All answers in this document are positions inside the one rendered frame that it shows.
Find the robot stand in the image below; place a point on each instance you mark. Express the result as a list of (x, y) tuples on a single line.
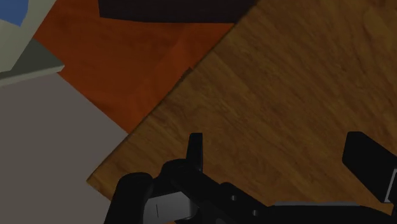
[(173, 11)]

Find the wooden table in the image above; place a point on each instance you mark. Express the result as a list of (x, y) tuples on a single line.
[(279, 93)]

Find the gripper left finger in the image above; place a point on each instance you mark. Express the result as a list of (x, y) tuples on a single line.
[(186, 180)]

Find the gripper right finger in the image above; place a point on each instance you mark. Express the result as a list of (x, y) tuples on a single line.
[(369, 161)]

